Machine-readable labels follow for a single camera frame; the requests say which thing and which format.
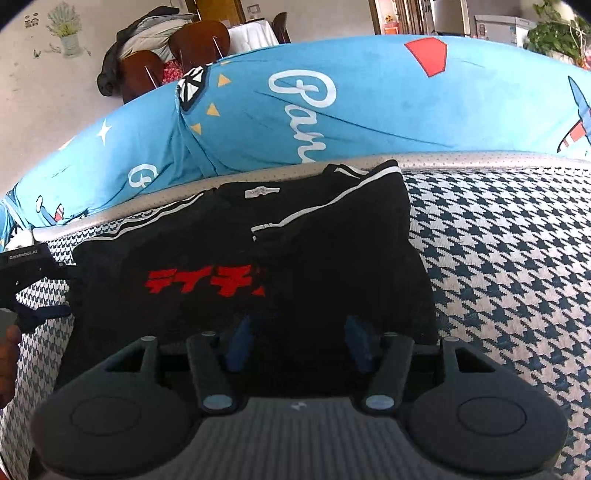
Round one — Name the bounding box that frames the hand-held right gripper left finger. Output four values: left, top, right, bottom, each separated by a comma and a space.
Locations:
97, 318, 254, 413

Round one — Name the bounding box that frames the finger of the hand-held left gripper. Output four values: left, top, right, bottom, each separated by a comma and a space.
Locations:
11, 302, 73, 333
44, 264, 88, 283

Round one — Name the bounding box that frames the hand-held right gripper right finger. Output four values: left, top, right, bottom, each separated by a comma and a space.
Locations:
346, 316, 502, 413

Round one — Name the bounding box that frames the black t-shirt with red print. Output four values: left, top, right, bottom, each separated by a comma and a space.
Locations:
54, 159, 439, 402

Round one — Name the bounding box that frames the person's left hand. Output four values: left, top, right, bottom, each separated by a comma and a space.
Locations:
0, 325, 22, 409

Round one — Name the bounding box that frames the houndstooth mat with grey trim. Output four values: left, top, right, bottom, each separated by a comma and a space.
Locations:
0, 152, 591, 480

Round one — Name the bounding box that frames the brown wooden chair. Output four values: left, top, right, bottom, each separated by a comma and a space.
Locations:
120, 50, 166, 104
168, 20, 232, 70

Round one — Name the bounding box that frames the blue printed blanket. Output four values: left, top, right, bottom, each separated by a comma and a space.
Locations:
0, 34, 591, 252

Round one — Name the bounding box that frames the red floral cushion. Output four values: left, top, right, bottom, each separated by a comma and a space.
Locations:
161, 60, 185, 85

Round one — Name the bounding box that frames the pile of coats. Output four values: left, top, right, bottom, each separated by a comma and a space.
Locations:
97, 6, 197, 97

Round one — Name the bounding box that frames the table with white cloth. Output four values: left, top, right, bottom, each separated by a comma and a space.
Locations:
228, 19, 282, 54

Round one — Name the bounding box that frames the yellow wooden door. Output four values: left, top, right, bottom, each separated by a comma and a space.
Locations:
185, 0, 245, 24

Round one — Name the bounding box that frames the dark dining chair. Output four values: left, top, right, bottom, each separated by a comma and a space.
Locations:
271, 11, 291, 44

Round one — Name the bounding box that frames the brown framed kitchen doorway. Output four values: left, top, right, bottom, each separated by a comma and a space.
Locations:
368, 0, 430, 35

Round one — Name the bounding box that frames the white chest freezer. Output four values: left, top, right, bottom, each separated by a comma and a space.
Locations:
475, 15, 539, 47

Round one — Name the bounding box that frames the green potted plant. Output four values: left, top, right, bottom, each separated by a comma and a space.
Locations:
524, 0, 591, 70

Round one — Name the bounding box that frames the lavender pot wall sticker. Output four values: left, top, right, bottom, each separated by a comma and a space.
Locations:
46, 2, 90, 58

